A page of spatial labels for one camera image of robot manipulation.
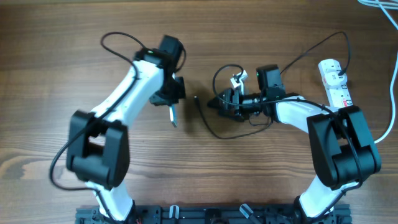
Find white power strip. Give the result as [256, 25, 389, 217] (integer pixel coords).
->
[318, 59, 353, 108]

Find black mounting rail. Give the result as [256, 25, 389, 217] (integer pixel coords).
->
[75, 204, 353, 224]

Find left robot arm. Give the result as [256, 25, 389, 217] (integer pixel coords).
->
[66, 35, 186, 223]

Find white power strip cord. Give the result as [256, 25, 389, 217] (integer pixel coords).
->
[373, 49, 398, 145]

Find blue Galaxy smartphone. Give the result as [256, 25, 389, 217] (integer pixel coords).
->
[169, 105, 177, 128]

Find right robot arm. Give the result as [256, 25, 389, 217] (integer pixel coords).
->
[207, 65, 381, 223]

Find black charging cable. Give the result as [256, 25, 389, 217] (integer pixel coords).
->
[193, 31, 353, 141]

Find white USB charger plug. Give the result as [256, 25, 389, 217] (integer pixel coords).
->
[324, 72, 347, 88]

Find white cables top right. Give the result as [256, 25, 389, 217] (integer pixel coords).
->
[357, 0, 398, 30]

